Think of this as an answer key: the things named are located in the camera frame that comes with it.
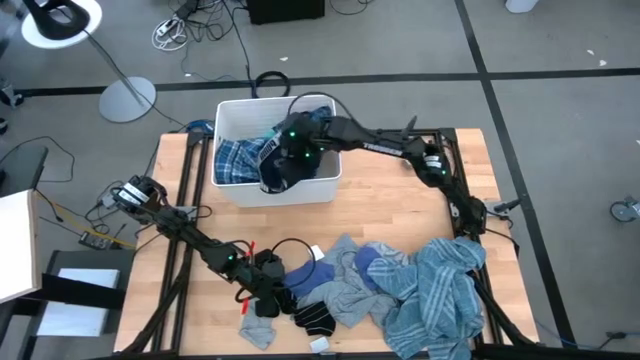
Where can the grey shirt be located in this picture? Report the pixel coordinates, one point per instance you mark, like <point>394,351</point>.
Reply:
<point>345,300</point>

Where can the grey round-base stand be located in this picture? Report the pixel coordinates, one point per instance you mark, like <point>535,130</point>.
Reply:
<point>127,100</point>

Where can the navy underwear lettered waistband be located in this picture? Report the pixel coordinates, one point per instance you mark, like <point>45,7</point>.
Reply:
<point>285,175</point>

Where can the royal blue garment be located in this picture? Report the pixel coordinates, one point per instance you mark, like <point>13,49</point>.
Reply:
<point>372,262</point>
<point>312,277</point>

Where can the turquoise shorts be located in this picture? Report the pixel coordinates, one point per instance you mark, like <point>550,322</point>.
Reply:
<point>273,135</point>

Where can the black aluminium table frame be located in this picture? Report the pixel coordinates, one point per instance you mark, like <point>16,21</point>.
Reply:
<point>197,165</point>

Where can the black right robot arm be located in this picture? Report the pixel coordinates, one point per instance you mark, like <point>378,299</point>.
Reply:
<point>380,142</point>

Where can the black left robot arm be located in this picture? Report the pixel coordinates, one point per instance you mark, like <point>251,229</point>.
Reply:
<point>175,220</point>

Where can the grey sock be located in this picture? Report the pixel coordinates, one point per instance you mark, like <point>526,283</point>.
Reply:
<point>257,332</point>

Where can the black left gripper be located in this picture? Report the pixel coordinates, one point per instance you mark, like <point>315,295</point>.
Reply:
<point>260,280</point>

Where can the grey caster wheel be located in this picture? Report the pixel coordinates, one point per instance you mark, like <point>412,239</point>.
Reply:
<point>622,211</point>

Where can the white woven laundry basket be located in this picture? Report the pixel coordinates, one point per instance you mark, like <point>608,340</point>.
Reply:
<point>240,115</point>

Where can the white object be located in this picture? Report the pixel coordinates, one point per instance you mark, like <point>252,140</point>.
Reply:
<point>520,5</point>

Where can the blue striped towel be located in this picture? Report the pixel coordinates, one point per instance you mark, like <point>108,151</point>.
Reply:
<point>435,300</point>

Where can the white power strip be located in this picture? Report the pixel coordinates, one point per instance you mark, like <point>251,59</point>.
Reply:
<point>167,27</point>

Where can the small black device box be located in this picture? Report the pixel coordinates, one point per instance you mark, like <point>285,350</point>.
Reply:
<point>95,241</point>

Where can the white board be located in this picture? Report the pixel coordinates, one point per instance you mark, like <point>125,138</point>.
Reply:
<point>17,245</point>

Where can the black striped sock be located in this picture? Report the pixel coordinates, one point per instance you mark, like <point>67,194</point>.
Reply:
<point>315,320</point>

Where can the white paper label tag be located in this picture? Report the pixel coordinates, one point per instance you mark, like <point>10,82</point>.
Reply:
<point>320,344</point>
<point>318,253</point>

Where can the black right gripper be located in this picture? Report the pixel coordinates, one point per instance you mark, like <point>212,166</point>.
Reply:
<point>302,140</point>

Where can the blue plaid garment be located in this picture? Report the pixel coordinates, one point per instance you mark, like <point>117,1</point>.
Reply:
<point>237,160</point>

